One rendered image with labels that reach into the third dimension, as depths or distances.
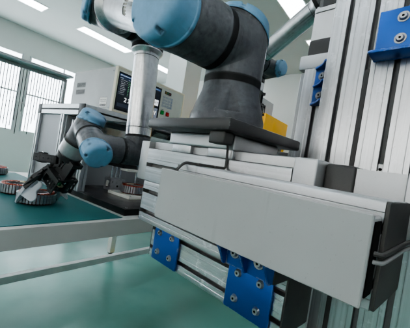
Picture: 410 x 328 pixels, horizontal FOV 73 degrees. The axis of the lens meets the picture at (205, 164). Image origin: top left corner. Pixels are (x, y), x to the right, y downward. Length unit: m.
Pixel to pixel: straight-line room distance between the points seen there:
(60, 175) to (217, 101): 0.57
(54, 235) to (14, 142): 6.95
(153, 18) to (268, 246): 0.37
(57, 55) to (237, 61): 7.71
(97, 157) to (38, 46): 7.32
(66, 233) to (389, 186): 0.71
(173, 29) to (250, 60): 0.16
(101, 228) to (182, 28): 0.60
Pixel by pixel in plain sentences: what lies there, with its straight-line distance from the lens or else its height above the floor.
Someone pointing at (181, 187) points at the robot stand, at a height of 0.93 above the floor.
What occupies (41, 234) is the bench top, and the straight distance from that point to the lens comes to 0.79.
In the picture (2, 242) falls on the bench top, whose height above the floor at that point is 0.72.
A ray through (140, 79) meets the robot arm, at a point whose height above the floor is 1.17.
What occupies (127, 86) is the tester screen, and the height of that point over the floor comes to 1.25.
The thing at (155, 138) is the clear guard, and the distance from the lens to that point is 1.08.
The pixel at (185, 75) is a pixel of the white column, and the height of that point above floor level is 2.53.
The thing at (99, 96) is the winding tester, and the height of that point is 1.18.
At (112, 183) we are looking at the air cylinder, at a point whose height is 0.80.
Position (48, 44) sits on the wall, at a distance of 8.12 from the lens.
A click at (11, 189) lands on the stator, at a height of 0.77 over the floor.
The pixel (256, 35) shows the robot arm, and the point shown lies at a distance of 0.57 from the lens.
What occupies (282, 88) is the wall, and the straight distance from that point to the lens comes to 6.98.
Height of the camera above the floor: 0.96
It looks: level
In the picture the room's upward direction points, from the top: 9 degrees clockwise
